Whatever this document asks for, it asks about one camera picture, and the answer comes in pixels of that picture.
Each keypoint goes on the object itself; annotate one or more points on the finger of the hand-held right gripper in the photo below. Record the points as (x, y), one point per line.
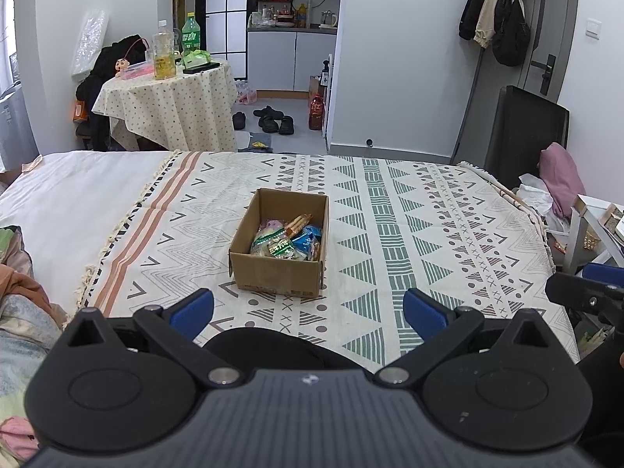
(580, 292)
(607, 273)

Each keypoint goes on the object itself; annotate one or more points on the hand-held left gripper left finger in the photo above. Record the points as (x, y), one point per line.
(192, 311)

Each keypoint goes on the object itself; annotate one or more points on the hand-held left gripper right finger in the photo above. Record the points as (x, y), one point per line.
(424, 313)

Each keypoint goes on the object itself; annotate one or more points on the brown cardboard box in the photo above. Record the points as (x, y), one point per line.
(273, 273)

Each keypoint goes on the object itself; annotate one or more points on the large green snack packet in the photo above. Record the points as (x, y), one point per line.
(273, 244)

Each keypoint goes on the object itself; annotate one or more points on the lilac snack packet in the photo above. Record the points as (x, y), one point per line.
(269, 226)

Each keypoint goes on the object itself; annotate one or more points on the small orange snack packet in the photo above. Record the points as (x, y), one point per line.
(314, 251)

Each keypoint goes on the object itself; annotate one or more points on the blue snack packet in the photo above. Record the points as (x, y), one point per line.
(306, 241)

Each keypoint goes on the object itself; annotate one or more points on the orange biscuit packet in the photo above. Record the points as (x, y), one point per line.
(297, 224)

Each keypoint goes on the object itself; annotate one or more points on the white side table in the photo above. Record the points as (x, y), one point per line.
(587, 234)

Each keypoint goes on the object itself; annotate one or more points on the person's black clothing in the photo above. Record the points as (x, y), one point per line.
(278, 348)

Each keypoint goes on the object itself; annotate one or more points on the patterned woven blanket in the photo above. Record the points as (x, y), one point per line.
(414, 214)

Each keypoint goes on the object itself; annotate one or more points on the pink pillow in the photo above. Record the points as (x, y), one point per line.
(565, 180)

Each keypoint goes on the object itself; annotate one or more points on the white plastic bag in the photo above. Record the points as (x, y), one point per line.
(536, 195)

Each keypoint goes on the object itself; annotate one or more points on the black flat panel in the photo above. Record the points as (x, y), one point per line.
(526, 136)

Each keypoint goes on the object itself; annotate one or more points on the white bed sheet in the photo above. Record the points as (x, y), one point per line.
(73, 195)

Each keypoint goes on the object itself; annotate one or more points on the pile of light clothes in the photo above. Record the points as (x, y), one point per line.
(24, 312)

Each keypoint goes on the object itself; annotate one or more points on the black slipper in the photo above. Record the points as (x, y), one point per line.
(268, 112)
(286, 126)
(239, 120)
(268, 124)

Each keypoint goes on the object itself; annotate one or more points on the table with dotted tablecloth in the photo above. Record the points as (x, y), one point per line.
(165, 107)

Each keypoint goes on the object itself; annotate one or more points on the pink wrapped bottle pack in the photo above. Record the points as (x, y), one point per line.
(246, 92)

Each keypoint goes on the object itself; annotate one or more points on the black flat tray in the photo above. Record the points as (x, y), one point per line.
(202, 68)

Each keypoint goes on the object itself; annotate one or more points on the pink plastic box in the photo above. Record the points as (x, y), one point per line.
(139, 70)

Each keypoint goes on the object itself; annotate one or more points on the green packet on table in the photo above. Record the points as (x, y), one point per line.
(197, 58)

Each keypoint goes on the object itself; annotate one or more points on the small cartoon doll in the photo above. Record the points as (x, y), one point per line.
(122, 66)

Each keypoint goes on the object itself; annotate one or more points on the grey room door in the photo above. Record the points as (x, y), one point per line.
(546, 24)

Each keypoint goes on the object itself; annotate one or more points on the clear bottle with yellow liquid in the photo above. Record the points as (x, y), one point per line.
(164, 56)

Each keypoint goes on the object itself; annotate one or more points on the black hanging bag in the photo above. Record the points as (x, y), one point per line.
(512, 34)

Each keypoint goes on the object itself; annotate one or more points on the spray bottle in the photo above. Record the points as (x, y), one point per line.
(324, 75)

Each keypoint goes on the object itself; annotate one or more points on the black jacket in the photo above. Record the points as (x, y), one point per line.
(105, 63)

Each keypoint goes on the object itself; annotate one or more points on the grey kitchen cabinet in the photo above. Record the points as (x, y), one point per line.
(287, 61)

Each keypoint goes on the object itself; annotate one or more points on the green soda bottle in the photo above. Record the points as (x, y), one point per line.
(191, 34)

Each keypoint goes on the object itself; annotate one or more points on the beige hanging jacket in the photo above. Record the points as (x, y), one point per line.
(490, 14)

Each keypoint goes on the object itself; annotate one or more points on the clear bubble wrap bag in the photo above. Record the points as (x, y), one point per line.
(90, 41)

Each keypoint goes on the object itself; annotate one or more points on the black framed panel door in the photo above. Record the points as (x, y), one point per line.
(224, 19)

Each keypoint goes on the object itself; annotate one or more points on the black hanging coat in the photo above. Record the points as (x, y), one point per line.
(475, 0)

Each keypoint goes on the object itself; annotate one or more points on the white electric kettle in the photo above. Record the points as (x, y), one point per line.
(329, 19)

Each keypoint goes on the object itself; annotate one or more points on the orange juice bottle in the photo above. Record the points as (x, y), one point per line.
(302, 17)

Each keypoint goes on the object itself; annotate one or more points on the white light switch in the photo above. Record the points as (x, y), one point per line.
(593, 28)

